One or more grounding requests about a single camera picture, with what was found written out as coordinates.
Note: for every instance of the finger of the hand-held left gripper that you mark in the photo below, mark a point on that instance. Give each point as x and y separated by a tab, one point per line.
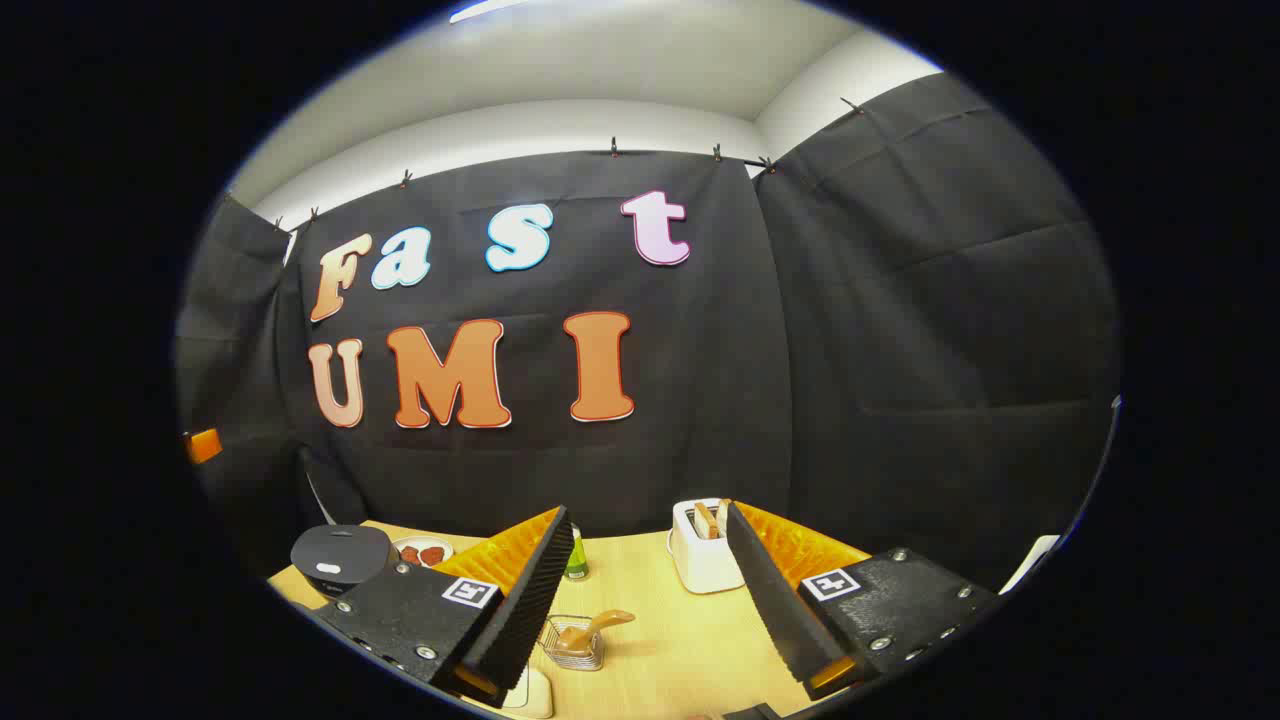
203	445

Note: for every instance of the black backdrop cloth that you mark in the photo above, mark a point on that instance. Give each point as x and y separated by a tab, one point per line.
700	400

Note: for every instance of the black rice cooker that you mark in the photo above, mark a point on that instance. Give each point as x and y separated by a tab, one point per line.
340	552

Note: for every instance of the green drink bottle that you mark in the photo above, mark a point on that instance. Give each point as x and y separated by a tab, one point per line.
578	566

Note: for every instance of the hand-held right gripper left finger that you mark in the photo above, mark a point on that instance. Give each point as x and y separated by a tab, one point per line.
530	600

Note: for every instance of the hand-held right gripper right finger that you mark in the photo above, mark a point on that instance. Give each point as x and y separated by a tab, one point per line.
770	600

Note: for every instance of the cream square container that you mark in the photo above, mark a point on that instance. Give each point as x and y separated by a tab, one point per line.
532	695

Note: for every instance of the ceiling light strip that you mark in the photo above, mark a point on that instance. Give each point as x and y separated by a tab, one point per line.
485	9

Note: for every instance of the white toaster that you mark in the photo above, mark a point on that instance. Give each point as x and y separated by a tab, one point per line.
700	568

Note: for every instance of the white plate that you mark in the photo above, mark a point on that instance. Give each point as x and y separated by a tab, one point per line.
405	543

